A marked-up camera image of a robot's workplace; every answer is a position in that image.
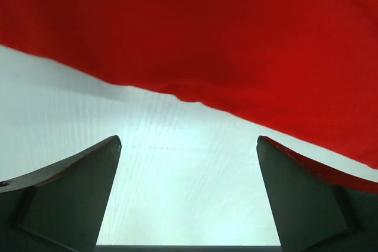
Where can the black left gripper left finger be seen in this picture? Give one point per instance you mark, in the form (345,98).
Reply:
(60,207)

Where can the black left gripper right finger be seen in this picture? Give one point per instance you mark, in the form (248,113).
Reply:
(316,207)

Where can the red t shirt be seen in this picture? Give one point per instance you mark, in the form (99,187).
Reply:
(306,68)

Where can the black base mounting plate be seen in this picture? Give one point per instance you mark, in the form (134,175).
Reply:
(137,248)

